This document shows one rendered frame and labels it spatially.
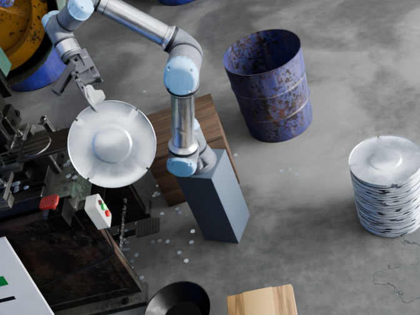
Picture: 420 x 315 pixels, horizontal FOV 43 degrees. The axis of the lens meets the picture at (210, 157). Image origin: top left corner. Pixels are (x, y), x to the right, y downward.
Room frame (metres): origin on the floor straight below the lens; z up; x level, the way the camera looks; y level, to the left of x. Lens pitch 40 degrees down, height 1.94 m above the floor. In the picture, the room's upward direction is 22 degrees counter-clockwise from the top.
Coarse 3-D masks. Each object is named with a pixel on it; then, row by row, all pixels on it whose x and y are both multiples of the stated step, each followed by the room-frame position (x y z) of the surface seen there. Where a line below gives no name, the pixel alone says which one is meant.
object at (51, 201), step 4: (48, 196) 1.55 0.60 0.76; (52, 196) 1.53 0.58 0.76; (56, 196) 1.53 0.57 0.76; (44, 200) 1.53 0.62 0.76; (48, 200) 1.52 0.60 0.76; (52, 200) 1.51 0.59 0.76; (56, 200) 1.51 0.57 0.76; (40, 204) 1.52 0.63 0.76; (44, 204) 1.51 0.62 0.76; (48, 204) 1.50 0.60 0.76; (52, 204) 1.49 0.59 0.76; (56, 204) 1.49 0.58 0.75; (40, 208) 1.50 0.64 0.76; (44, 208) 1.49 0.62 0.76; (48, 208) 1.49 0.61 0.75; (52, 208) 1.51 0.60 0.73
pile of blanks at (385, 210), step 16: (352, 176) 1.48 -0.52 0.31; (416, 176) 1.36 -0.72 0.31; (368, 192) 1.40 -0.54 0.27; (384, 192) 1.36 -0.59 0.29; (400, 192) 1.34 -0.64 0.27; (416, 192) 1.35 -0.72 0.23; (368, 208) 1.41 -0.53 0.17; (384, 208) 1.36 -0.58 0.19; (400, 208) 1.34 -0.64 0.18; (416, 208) 1.35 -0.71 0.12; (368, 224) 1.42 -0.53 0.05; (384, 224) 1.36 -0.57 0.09; (400, 224) 1.34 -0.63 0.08; (416, 224) 1.34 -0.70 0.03
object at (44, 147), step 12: (60, 132) 1.89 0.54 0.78; (24, 144) 1.91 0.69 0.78; (36, 144) 1.87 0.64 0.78; (48, 144) 1.83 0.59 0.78; (60, 144) 1.81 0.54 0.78; (24, 156) 1.83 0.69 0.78; (36, 156) 1.79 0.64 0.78; (48, 156) 1.81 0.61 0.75; (60, 156) 1.87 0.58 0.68; (60, 168) 1.82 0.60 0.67
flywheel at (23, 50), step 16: (16, 0) 2.21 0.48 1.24; (32, 0) 2.16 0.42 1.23; (48, 0) 2.17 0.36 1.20; (0, 16) 2.22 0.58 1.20; (16, 16) 2.21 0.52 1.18; (32, 16) 2.16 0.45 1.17; (0, 32) 2.23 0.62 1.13; (16, 32) 2.22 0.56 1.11; (32, 32) 2.17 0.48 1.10; (16, 48) 2.20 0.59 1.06; (32, 48) 2.18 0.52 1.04; (16, 64) 2.20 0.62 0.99
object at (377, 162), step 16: (368, 144) 1.59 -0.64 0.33; (384, 144) 1.56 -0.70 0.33; (400, 144) 1.52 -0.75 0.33; (416, 144) 1.49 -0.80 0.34; (352, 160) 1.54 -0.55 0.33; (368, 160) 1.51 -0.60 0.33; (384, 160) 1.47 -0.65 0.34; (400, 160) 1.44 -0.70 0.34; (416, 160) 1.41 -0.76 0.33; (368, 176) 1.43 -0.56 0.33; (384, 176) 1.40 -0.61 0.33; (400, 176) 1.37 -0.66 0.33
